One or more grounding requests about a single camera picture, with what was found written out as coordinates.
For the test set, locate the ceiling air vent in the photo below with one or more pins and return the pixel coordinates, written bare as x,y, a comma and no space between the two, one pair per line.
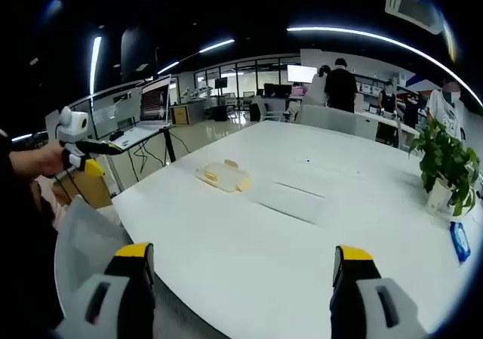
413,5

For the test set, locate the person's left hand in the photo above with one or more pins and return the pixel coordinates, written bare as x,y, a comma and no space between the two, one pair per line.
47,159

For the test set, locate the person's dark clothing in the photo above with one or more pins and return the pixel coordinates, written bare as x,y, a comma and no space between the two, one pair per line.
22,248

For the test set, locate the green potted plant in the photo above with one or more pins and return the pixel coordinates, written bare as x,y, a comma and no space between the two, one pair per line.
445,161

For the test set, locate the laptop stand table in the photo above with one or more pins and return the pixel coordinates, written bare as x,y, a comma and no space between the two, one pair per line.
130,154

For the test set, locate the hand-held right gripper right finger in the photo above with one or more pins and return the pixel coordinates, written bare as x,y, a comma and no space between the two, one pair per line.
362,297

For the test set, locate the white chair back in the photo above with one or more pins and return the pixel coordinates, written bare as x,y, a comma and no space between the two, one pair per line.
336,122

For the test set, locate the wooden cabinet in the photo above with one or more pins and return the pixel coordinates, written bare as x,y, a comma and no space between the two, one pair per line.
180,115

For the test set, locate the brown cardboard box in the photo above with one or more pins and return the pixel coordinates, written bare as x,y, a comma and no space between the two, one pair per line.
88,188

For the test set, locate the open laptop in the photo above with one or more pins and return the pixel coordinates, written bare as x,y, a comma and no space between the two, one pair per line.
151,108

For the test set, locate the blue wet wipe packet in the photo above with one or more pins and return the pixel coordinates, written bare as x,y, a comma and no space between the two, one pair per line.
460,241

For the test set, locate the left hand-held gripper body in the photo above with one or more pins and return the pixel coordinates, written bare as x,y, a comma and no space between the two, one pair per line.
74,127

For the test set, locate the clear lid with yellow plastic buckle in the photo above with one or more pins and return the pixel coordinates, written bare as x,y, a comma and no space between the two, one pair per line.
222,174

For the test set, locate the white office chair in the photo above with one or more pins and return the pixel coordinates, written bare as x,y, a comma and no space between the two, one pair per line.
83,237

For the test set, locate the bright wall screen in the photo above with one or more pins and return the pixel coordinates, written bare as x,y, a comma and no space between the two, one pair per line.
301,74

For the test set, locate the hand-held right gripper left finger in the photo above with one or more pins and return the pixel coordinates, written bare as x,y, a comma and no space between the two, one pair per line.
113,293

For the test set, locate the pink cloth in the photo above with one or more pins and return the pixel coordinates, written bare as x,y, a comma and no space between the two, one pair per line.
49,199

